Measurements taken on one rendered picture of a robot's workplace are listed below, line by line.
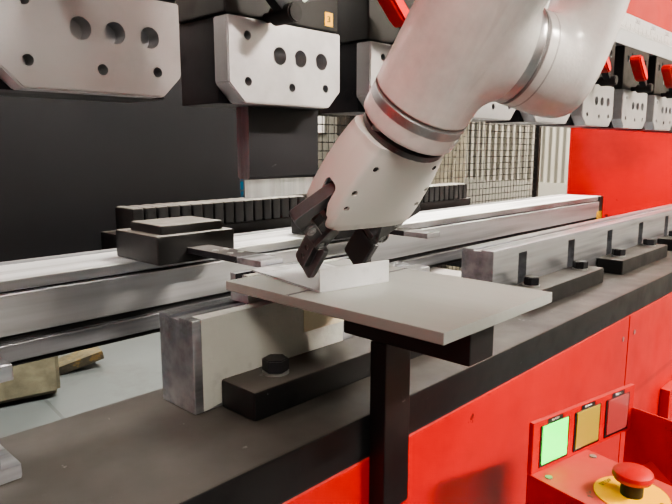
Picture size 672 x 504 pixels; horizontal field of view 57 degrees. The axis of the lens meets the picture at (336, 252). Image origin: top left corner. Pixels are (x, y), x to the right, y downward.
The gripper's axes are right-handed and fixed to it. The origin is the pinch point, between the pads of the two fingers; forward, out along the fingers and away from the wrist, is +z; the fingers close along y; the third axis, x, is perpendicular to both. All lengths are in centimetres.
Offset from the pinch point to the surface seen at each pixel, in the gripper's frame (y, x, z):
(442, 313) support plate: 0.5, 13.5, -7.4
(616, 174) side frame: -205, -66, 55
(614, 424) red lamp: -33.6, 24.1, 10.0
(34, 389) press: -13, -126, 232
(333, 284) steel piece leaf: 2.7, 4.0, -0.2
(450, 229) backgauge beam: -63, -29, 33
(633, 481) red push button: -21.4, 30.5, 3.9
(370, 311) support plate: 4.7, 10.4, -4.8
